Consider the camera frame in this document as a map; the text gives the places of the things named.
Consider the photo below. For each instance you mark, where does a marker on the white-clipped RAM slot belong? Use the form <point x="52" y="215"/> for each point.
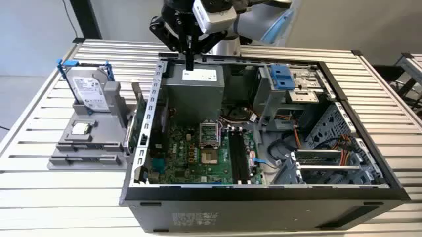
<point x="236" y="155"/>
<point x="244" y="155"/>

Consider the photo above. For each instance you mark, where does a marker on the CPU socket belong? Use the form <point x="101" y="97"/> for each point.
<point x="210" y="158"/>

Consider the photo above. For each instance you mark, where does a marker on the grey power supply unit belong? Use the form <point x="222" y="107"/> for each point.
<point x="194" y="98"/>

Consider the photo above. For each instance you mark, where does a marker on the green motherboard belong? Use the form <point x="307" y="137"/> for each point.
<point x="184" y="138"/>

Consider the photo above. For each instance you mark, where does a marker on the black round fan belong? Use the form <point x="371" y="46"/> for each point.
<point x="235" y="114"/>

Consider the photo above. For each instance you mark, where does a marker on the blue expansion slot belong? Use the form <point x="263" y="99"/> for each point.
<point x="158" y="165"/>

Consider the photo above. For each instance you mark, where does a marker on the thin locking lever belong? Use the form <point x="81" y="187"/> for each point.
<point x="219" y="135"/>

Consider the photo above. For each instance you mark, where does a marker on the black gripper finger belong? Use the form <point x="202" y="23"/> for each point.
<point x="207" y="42"/>
<point x="164" y="32"/>

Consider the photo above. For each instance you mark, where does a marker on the dark RAM stick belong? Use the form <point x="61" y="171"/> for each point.
<point x="88" y="159"/>
<point x="88" y="147"/>

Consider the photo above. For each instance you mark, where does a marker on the black table corner cap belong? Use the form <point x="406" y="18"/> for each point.
<point x="77" y="40"/>
<point x="355" y="52"/>

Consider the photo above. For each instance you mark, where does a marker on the grey disk bay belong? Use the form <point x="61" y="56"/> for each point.
<point x="326" y="168"/>

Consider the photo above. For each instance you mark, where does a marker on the silver CPU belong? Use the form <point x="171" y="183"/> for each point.
<point x="80" y="128"/>

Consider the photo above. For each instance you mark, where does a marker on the pale blue pull tab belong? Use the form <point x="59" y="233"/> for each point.
<point x="260" y="161"/>

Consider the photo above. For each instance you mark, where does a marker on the blue drive latch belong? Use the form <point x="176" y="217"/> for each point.
<point x="279" y="76"/>

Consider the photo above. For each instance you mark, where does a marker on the metal slat side table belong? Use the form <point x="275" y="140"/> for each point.
<point x="411" y="66"/>

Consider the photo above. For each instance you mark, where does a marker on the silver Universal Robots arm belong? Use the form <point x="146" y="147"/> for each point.
<point x="254" y="24"/>

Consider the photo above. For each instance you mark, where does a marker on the hard disk in blue carrier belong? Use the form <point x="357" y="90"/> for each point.
<point x="81" y="81"/>

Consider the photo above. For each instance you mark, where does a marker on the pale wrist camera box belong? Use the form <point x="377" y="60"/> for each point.
<point x="218" y="17"/>

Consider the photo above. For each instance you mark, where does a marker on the black square chipset chip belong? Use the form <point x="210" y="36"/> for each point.
<point x="179" y="174"/>

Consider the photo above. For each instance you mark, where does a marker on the grey parts rack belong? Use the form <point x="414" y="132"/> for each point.
<point x="99" y="128"/>

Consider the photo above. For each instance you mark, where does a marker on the green graphics card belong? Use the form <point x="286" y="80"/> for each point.
<point x="138" y="123"/>

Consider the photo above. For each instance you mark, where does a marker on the silver optical drive cage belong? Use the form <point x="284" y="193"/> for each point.
<point x="263" y="98"/>

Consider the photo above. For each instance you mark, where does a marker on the black and grey PC case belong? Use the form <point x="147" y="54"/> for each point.
<point x="263" y="212"/>

